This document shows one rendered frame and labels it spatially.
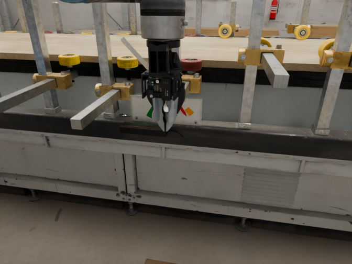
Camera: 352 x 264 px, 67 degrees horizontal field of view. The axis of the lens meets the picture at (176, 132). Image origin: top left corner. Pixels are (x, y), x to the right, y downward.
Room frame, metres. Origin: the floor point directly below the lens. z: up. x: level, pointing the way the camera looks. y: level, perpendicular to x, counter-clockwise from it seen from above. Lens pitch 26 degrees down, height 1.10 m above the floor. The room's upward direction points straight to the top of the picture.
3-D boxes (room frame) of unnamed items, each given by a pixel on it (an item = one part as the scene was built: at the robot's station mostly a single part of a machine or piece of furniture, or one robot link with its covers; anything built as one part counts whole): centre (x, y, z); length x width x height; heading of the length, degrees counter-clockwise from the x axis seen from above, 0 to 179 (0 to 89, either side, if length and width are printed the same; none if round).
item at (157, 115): (0.58, 0.04, 0.86); 0.06 x 0.03 x 0.09; 168
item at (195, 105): (0.89, 0.04, 0.75); 0.26 x 0.01 x 0.10; 79
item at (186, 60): (1.01, -0.06, 0.85); 0.08 x 0.08 x 0.11
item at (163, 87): (0.57, 0.03, 0.97); 0.09 x 0.08 x 0.12; 168
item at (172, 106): (0.57, 0.01, 0.86); 0.06 x 0.03 x 0.09; 168
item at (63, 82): (1.00, 0.47, 0.83); 0.14 x 0.06 x 0.05; 79
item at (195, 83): (0.91, -0.02, 0.85); 0.14 x 0.06 x 0.05; 79
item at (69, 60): (1.11, 0.43, 0.85); 0.08 x 0.08 x 0.11
